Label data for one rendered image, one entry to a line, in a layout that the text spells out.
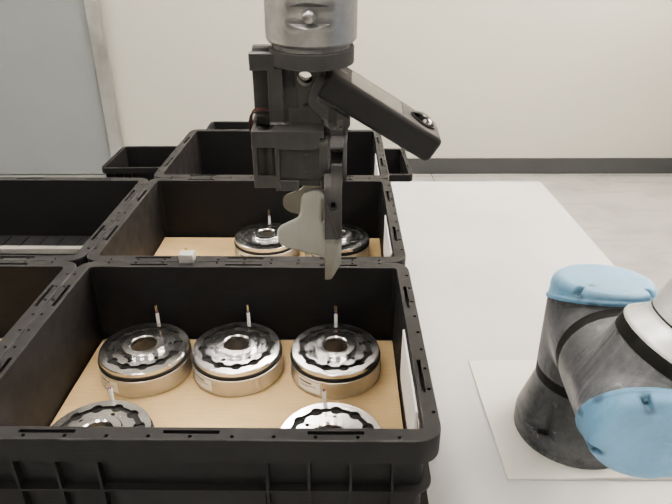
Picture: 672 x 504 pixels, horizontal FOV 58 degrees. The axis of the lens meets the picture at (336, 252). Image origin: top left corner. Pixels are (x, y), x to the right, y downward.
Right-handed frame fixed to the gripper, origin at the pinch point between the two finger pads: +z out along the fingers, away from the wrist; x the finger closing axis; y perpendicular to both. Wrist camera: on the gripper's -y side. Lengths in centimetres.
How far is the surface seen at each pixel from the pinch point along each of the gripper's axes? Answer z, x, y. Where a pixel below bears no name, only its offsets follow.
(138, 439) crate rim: 5.9, 18.8, 15.4
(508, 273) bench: 34, -48, -34
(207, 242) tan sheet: 19.9, -36.0, 21.6
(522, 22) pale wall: 33, -306, -105
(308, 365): 13.9, 1.2, 3.0
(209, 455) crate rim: 7.4, 19.0, 10.0
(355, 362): 14.3, 0.2, -2.2
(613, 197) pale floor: 119, -259, -158
